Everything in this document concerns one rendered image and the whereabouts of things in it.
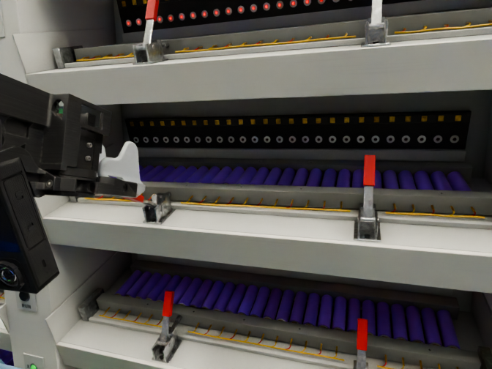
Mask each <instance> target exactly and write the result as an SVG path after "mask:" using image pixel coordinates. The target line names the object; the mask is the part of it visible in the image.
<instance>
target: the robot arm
mask: <svg viewBox="0 0 492 369"><path fill-rule="evenodd" d="M61 101H62V102H63V103H64V107H63V108H60V109H59V110H58V109H56V106H57V107H59V103H60V102H61ZM81 105H85V106H86V107H88V108H91V109H94V110H96V111H99V112H100V113H101V114H100V128H99V127H96V126H95V118H96V116H95V115H93V114H91V113H81ZM111 117H112V112H111V111H108V110H106V109H104V108H101V107H99V106H97V105H95V104H92V103H90V102H87V101H85V100H82V99H81V98H79V97H76V96H74V95H72V94H50V93H47V92H44V91H43V90H41V89H38V88H35V87H33V86H30V85H28V84H26V83H23V82H21V81H18V80H15V79H14V78H11V77H8V76H6V75H3V74H1V73H0V289H3V290H8V291H19V292H25V293H31V294H37V293H39V292H40V291H41V290H42V289H43V288H44V287H46V286H47V285H48V284H49V283H50V282H51V281H52V280H54V279H55V278H56V277H57V276H58V275H59V269H58V267H57V264H56V260H55V258H54V256H53V252H52V250H51V246H50V243H49V241H48V238H47V235H46V232H45V229H44V226H43V224H42V221H41V218H40V214H39V212H38V209H37V205H36V204H35V201H34V197H35V198H41V197H43V196H44V195H57V196H70V197H83V198H94V196H95V195H104V196H114V197H129V198H137V197H138V196H139V195H140V194H142V193H143V192H144V191H145V188H146V185H144V184H143V183H142V182H141V180H140V174H139V163H138V148H137V146H136V145H135V144H134V143H133V142H131V141H127V142H126V143H125V144H124V146H123V147H122V150H121V151H120V153H119V156H118V157H117V158H111V157H106V153H105V147H104V146H103V135H106V136H110V131H111ZM109 176H113V177H117V178H112V177H109Z"/></svg>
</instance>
